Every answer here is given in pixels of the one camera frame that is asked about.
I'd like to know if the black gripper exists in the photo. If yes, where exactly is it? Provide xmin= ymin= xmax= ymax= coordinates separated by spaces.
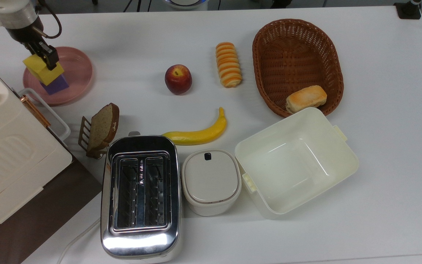
xmin=6 ymin=18 xmax=60 ymax=71

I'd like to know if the yellow cube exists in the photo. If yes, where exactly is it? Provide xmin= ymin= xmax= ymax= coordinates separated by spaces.
xmin=22 ymin=53 xmax=65 ymax=86

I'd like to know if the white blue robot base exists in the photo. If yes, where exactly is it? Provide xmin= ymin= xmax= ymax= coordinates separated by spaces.
xmin=163 ymin=0 xmax=210 ymax=10

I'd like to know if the purple cube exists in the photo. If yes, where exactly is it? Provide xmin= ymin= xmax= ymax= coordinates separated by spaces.
xmin=40 ymin=73 xmax=69 ymax=96

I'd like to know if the pink plate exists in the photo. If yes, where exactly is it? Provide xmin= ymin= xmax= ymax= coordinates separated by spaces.
xmin=22 ymin=47 xmax=93 ymax=107

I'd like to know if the wooden toast rack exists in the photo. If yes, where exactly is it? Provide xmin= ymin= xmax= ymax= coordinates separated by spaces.
xmin=78 ymin=116 xmax=109 ymax=159

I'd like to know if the brown bread slice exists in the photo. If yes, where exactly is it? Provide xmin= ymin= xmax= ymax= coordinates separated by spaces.
xmin=86 ymin=103 xmax=120 ymax=154

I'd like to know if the cream toy cabinet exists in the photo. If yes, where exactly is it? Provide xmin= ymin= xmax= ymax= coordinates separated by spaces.
xmin=0 ymin=55 xmax=73 ymax=241

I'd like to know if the red apple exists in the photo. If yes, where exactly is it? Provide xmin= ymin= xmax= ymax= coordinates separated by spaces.
xmin=164 ymin=65 xmax=192 ymax=95

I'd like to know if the yellow banana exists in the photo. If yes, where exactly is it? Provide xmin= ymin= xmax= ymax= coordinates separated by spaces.
xmin=162 ymin=107 xmax=227 ymax=146

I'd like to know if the orange striped bread roll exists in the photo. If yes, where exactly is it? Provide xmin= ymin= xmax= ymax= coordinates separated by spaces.
xmin=215 ymin=42 xmax=243 ymax=88

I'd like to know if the small white lidded bin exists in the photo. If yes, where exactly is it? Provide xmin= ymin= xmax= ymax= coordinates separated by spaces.
xmin=181 ymin=148 xmax=242 ymax=217

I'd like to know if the cream chrome toaster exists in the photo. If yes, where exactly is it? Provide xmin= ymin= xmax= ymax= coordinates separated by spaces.
xmin=100 ymin=135 xmax=182 ymax=263

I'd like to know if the brown wicker basket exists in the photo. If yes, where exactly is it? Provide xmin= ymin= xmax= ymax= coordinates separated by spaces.
xmin=252 ymin=19 xmax=344 ymax=118

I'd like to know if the golden bread bun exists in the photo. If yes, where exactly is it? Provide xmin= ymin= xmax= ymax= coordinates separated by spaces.
xmin=285 ymin=85 xmax=327 ymax=114

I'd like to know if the cream open plastic box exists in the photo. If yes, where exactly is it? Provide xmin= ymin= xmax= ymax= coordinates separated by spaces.
xmin=234 ymin=107 xmax=360 ymax=220

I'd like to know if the black table clamp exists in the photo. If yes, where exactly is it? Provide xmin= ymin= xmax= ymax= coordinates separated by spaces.
xmin=394 ymin=0 xmax=422 ymax=19

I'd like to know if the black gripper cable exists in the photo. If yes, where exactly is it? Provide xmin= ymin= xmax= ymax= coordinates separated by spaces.
xmin=32 ymin=0 xmax=62 ymax=39

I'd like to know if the copper cabinet handle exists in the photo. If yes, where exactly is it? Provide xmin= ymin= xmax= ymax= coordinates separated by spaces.
xmin=21 ymin=95 xmax=50 ymax=128

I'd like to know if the white toaster cord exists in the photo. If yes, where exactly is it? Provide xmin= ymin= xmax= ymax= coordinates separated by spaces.
xmin=56 ymin=218 xmax=101 ymax=264

